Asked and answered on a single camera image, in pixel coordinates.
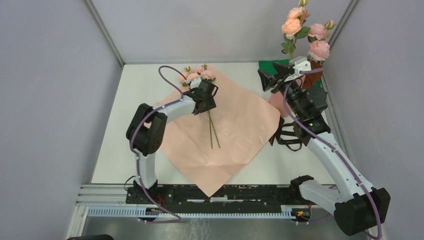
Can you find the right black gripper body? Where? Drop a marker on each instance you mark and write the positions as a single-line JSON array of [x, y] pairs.
[[294, 91]]

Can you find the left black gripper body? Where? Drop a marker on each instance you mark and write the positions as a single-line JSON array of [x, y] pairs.
[[209, 104]]

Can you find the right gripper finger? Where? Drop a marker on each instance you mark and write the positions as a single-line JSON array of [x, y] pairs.
[[267, 80], [283, 71]]

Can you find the pink flower stem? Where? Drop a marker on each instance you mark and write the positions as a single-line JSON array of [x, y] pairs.
[[206, 74], [319, 48]]

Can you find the peach flower stem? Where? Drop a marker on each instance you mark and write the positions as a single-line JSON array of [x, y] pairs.
[[187, 76], [294, 28]]

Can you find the black ribbon gold lettering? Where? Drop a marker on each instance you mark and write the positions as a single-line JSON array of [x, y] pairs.
[[286, 136]]

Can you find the pink flower bouquet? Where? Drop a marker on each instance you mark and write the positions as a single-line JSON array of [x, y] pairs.
[[244, 123]]

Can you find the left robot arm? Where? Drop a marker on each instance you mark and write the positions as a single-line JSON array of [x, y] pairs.
[[147, 128]]

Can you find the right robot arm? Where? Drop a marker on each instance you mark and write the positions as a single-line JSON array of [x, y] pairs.
[[355, 203]]

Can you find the pink cylindrical vase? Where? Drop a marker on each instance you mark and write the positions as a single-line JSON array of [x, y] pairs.
[[277, 100]]

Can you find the green cloth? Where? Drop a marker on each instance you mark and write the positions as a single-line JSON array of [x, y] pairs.
[[266, 66]]

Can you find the brown cloth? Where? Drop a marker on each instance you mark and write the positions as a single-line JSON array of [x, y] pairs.
[[311, 79]]

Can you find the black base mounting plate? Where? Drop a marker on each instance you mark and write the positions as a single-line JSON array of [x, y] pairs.
[[229, 199]]

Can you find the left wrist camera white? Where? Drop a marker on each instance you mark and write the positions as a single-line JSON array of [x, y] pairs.
[[195, 82]]

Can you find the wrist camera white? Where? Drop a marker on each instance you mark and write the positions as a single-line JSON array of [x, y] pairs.
[[297, 67], [195, 82]]

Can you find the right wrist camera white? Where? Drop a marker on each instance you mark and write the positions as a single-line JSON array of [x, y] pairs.
[[297, 67]]

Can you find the blue slotted cable duct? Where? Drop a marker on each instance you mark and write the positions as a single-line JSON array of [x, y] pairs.
[[145, 212]]

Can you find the aluminium rail frame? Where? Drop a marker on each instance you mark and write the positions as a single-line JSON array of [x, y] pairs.
[[103, 194]]

